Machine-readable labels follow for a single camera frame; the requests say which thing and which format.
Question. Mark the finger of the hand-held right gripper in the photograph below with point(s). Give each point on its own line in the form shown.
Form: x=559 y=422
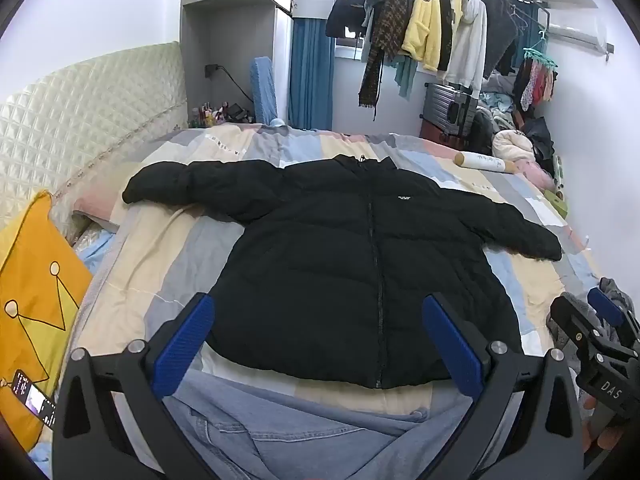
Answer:
x=605 y=307
x=567 y=317

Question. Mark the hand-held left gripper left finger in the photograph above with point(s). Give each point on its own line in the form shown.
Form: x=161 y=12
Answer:
x=182 y=345

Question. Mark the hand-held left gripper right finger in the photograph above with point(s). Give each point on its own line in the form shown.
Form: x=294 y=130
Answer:
x=452 y=345

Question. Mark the black puffer jacket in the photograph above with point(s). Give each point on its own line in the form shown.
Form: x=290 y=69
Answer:
x=325 y=270

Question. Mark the heap of mixed clothes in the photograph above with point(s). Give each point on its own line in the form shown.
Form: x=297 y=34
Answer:
x=540 y=140

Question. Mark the person's right hand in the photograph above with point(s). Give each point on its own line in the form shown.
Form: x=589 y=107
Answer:
x=607 y=441

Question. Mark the grey knit cloth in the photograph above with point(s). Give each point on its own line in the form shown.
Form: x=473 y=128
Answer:
x=612 y=287

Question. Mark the pastel patchwork bed quilt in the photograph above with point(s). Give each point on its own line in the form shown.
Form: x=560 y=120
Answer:
x=165 y=260

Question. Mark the blue denim jeans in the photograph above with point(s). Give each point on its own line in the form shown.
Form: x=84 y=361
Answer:
x=280 y=440

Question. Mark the black smartphone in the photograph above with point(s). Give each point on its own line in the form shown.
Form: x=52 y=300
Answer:
x=37 y=402

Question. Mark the yellow crown print pillow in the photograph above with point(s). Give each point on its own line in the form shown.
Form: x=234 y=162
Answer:
x=35 y=280

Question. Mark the pink pillow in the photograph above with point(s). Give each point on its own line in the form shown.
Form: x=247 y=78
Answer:
x=107 y=200

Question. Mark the cream cylinder bottle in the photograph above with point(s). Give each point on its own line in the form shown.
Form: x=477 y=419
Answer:
x=485 y=161

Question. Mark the cream plush coat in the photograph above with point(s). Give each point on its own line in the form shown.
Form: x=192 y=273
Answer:
x=512 y=145

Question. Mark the red suitcase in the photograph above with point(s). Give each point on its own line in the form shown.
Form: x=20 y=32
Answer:
x=435 y=135

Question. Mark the group of cosmetic bottles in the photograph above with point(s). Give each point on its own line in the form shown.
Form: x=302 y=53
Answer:
x=207 y=116

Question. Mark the green sock drying hanger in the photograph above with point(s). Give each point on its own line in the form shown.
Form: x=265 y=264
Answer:
x=537 y=80

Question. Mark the silver ribbed suitcase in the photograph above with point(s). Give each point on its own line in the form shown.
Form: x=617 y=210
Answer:
x=440 y=105

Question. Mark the light blue round cap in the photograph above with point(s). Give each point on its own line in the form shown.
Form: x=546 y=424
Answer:
x=277 y=121

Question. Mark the cream quilted headboard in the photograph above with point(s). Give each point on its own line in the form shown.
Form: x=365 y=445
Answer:
x=75 y=125

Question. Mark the blue covered chair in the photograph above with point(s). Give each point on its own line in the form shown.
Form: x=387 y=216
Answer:
x=264 y=90

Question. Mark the teal hanging garment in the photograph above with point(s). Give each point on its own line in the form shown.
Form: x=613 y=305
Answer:
x=406 y=75

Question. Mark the white air conditioner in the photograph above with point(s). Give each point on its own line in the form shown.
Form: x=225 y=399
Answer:
x=575 y=32

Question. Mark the white hoodie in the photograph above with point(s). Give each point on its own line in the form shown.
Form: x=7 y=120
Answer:
x=470 y=45

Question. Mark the dark grey hanging garment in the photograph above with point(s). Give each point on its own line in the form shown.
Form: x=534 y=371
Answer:
x=497 y=30

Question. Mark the blue curtain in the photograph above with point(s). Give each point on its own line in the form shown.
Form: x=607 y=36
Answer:
x=310 y=75

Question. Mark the window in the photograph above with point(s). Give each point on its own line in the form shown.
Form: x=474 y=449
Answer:
x=350 y=50

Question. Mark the yellow fleece jacket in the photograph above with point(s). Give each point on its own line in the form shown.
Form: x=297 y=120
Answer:
x=422 y=25

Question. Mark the thin black hanging garment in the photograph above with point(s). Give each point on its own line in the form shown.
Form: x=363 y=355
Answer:
x=445 y=20

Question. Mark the grey built-in cabinet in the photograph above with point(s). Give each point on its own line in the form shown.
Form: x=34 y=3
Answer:
x=230 y=25

